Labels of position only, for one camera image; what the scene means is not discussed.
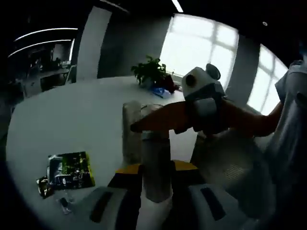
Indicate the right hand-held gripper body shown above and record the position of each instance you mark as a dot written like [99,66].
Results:
[204,95]

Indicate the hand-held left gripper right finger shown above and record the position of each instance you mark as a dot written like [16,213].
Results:
[184,187]

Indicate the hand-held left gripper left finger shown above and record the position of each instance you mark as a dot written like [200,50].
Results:
[127,189]

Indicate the tall white skincare tube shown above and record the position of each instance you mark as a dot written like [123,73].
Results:
[130,139]

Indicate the green silver skincare sachet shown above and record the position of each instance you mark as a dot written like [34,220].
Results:
[72,170]

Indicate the clear plastic skincare sachet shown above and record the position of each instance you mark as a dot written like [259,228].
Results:
[64,203]

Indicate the gold foil skincare sachet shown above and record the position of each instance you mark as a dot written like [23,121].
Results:
[44,187]

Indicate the blue tissue packet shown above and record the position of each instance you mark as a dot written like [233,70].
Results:
[159,92]

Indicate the dark red bag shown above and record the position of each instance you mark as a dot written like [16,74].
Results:
[169,83]

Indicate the white mesh office chair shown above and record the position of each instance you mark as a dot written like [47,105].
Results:
[227,167]

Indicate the potted green plant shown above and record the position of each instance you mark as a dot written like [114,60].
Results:
[149,72]

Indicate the person's white shirt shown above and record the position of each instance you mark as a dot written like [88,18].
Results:
[287,124]

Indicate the long white ceiling light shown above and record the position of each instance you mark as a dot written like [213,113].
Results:
[177,5]

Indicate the row of white office desks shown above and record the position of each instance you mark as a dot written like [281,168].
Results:
[52,79]

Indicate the curved ceiling light strip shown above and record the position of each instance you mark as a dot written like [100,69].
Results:
[45,31]
[39,46]

